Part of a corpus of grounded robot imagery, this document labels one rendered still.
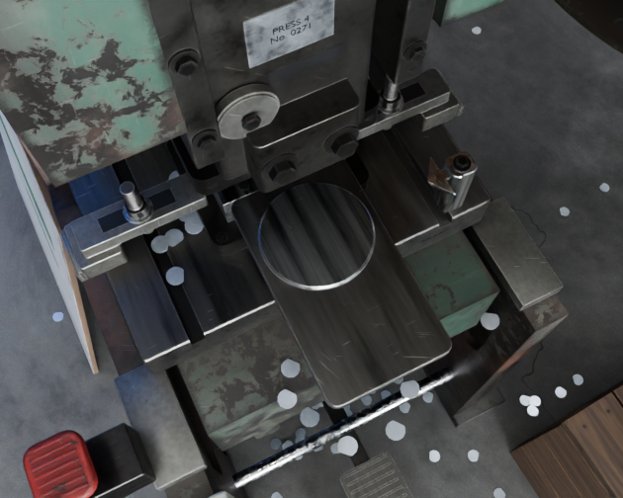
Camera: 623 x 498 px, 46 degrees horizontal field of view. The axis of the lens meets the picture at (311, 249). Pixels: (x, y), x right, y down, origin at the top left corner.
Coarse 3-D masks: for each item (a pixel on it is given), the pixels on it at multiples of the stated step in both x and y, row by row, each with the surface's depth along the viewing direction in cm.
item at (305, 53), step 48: (192, 0) 46; (240, 0) 48; (288, 0) 50; (336, 0) 53; (240, 48) 52; (288, 48) 55; (336, 48) 58; (240, 96) 56; (288, 96) 60; (336, 96) 61; (240, 144) 63; (288, 144) 61; (336, 144) 63
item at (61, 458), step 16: (64, 432) 72; (32, 448) 71; (48, 448) 71; (64, 448) 71; (80, 448) 71; (32, 464) 71; (48, 464) 70; (64, 464) 70; (80, 464) 70; (32, 480) 70; (48, 480) 70; (64, 480) 70; (80, 480) 70; (96, 480) 70; (48, 496) 69; (64, 496) 69; (80, 496) 69
